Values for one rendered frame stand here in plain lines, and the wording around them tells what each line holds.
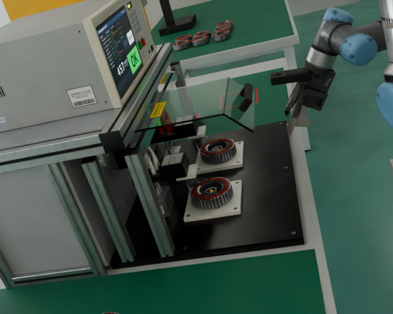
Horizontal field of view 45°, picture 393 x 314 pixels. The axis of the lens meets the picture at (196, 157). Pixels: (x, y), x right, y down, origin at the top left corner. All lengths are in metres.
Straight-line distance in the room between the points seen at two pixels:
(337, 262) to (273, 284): 1.17
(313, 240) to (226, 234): 0.20
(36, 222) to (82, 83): 0.34
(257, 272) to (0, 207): 0.61
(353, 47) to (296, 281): 0.57
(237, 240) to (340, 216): 1.36
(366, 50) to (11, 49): 0.82
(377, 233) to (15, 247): 1.61
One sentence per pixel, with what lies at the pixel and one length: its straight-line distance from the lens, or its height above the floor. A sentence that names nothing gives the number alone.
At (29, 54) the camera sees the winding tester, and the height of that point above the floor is 1.28.
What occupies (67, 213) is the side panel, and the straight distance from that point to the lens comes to 1.11.
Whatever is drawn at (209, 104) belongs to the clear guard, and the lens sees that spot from 1.10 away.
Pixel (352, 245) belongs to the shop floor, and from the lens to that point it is 2.26.
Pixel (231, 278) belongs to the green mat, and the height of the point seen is 0.75.
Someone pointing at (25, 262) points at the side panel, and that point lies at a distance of 1.27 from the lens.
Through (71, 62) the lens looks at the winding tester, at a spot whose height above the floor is 1.24.
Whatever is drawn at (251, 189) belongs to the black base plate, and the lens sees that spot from 1.29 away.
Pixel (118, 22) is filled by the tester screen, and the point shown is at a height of 1.27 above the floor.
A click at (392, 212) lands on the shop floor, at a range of 2.44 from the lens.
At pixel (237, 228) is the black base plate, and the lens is 1.16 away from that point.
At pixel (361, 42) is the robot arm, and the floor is 1.09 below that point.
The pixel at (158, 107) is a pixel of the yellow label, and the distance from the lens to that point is 1.17.
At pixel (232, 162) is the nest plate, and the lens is 1.42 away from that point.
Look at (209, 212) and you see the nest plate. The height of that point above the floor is 0.78.
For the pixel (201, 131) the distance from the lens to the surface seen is 1.43.
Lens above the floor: 1.45
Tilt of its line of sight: 26 degrees down
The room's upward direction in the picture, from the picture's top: 16 degrees counter-clockwise
